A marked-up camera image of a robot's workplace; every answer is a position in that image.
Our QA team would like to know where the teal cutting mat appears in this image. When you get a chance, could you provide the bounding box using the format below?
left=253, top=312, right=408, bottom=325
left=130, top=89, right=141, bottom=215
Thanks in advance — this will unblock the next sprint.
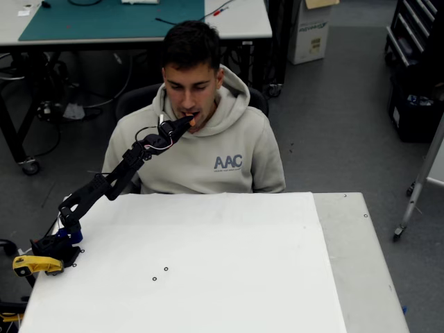
left=17, top=0, right=206, bottom=42

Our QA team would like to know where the black bin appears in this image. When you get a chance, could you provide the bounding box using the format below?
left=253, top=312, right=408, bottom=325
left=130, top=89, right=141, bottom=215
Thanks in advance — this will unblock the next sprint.
left=388, top=74, right=444, bottom=144

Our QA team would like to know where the red handled screwdriver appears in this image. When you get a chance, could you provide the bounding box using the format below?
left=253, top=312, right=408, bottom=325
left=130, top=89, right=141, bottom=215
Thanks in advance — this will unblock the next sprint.
left=204, top=1, right=232, bottom=17

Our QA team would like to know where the white crumpled bag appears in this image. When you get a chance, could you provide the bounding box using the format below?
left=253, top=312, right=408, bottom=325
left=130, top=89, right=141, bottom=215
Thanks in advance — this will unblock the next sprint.
left=62, top=102, right=86, bottom=121

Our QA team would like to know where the black drawer cabinet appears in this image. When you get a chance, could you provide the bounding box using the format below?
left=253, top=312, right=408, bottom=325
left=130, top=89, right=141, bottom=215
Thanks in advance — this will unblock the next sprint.
left=384, top=0, right=444, bottom=69

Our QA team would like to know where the black chair armrest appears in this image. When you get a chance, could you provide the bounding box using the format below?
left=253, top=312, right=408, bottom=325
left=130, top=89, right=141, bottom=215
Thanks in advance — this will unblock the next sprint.
left=0, top=238, right=18, bottom=257

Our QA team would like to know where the man in beige hoodie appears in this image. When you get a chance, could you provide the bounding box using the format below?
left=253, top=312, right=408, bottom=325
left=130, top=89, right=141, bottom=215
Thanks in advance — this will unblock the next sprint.
left=101, top=19, right=287, bottom=194

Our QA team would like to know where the grey wheeled stand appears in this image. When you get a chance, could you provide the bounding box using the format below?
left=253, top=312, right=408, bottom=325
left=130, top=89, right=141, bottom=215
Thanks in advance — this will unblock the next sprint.
left=393, top=112, right=444, bottom=243

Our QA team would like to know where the black camera cable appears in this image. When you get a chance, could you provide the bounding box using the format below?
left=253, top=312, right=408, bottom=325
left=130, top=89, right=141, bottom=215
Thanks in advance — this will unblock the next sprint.
left=135, top=126, right=160, bottom=143

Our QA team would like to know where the black and yellow clamp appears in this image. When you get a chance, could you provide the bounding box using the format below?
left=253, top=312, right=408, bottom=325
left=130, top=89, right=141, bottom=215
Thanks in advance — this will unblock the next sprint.
left=0, top=300, right=28, bottom=323

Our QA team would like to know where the white box with green print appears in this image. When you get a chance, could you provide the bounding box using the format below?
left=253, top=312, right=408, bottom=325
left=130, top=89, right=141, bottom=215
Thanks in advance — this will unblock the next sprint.
left=287, top=0, right=332, bottom=65

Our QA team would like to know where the white table sheet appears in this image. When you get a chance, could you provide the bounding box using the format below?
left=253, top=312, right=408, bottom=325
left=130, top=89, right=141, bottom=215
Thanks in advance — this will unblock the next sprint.
left=17, top=191, right=348, bottom=333

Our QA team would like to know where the grey workbench with black legs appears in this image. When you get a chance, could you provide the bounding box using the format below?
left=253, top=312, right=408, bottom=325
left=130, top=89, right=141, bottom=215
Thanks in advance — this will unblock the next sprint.
left=0, top=0, right=284, bottom=176

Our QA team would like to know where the white wire on gripper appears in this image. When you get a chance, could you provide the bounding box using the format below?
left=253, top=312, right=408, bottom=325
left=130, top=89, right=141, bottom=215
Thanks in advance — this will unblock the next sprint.
left=143, top=137, right=175, bottom=152

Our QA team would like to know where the black office chair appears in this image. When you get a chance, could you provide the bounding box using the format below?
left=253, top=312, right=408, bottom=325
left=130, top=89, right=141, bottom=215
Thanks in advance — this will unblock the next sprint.
left=115, top=83, right=270, bottom=121

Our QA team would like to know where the beige envelope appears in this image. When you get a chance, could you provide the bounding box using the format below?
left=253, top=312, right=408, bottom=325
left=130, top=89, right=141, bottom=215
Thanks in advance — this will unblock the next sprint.
left=305, top=0, right=340, bottom=10

